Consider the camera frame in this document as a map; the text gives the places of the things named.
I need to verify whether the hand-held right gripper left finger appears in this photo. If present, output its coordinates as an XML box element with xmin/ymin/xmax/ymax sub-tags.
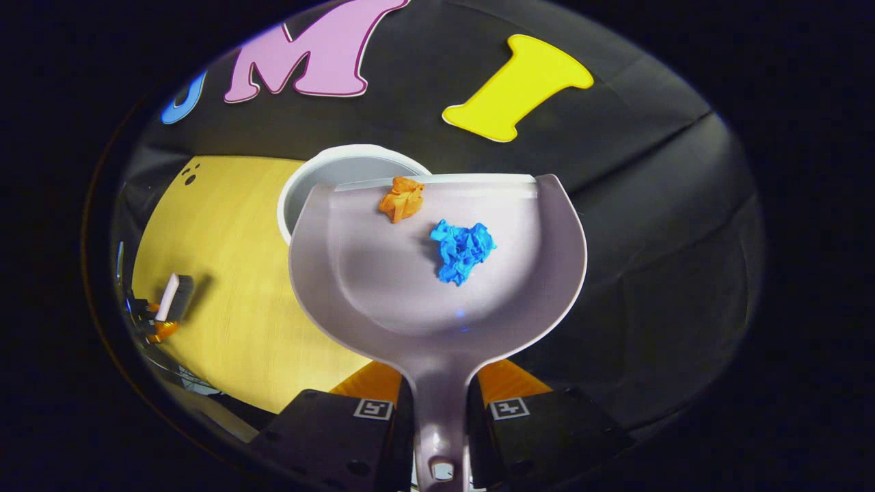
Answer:
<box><xmin>247</xmin><ymin>361</ymin><xmax>416</xmax><ymax>492</ymax></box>

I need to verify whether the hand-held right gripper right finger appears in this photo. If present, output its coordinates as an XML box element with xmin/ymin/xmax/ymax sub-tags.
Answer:
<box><xmin>468</xmin><ymin>360</ymin><xmax>638</xmax><ymax>492</ymax></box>

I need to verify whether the small pale purple broom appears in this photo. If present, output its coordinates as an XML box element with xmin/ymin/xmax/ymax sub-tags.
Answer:
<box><xmin>155</xmin><ymin>273</ymin><xmax>195</xmax><ymax>324</ymax></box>

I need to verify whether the pale purple dustpan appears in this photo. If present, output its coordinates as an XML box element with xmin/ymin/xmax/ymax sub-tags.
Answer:
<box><xmin>288</xmin><ymin>174</ymin><xmax>588</xmax><ymax>492</ymax></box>

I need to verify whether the blue paper trash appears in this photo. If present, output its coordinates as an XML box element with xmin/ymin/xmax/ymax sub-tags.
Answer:
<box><xmin>429</xmin><ymin>218</ymin><xmax>498</xmax><ymax>287</ymax></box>

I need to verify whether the white ribbed garbage bin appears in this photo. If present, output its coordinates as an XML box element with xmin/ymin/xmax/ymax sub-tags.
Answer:
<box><xmin>276</xmin><ymin>143</ymin><xmax>432</xmax><ymax>247</ymax></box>

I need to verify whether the orange paper trash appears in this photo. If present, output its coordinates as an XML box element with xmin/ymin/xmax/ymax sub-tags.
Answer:
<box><xmin>378</xmin><ymin>176</ymin><xmax>425</xmax><ymax>225</ymax></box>

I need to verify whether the yellow wooden desktop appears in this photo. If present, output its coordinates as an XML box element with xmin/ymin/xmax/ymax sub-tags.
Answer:
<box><xmin>130</xmin><ymin>154</ymin><xmax>385</xmax><ymax>415</ymax></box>

